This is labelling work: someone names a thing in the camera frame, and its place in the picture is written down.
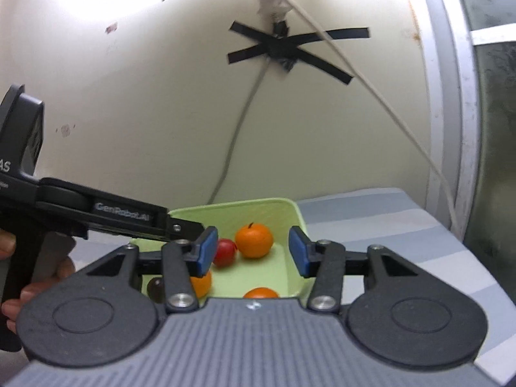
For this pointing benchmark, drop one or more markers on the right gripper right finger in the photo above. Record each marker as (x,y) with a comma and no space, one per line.
(393,309)

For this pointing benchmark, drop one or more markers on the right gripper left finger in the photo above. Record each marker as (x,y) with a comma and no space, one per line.
(102,313)

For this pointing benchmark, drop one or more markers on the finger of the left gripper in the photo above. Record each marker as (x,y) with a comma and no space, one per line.
(177,229)

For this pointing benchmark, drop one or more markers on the red cherry tomato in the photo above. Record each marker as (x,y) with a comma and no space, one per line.
(225,254)

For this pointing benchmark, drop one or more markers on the dark plum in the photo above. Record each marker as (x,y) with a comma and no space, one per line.
(155,289)

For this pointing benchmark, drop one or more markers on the orange mandarin with stem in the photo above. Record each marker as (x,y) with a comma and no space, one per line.
(254,240)

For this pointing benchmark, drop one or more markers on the person left hand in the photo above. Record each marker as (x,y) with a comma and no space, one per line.
(11,308)

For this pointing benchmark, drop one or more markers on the green plastic basket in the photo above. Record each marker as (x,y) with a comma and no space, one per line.
(276,270)

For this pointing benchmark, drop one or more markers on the striped blue bed sheet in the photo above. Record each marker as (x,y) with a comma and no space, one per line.
(387,216)

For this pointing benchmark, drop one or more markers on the black tape cross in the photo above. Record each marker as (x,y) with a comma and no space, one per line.
(283,48)

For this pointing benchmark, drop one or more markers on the frosted glass sliding door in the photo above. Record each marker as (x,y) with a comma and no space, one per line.
(470,67)

